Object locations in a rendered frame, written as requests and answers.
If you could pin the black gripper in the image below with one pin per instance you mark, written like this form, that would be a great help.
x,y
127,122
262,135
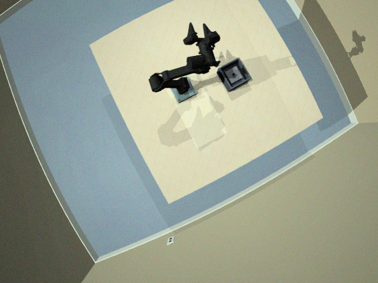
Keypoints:
x,y
192,38

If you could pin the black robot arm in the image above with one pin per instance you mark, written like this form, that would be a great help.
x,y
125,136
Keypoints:
x,y
199,64

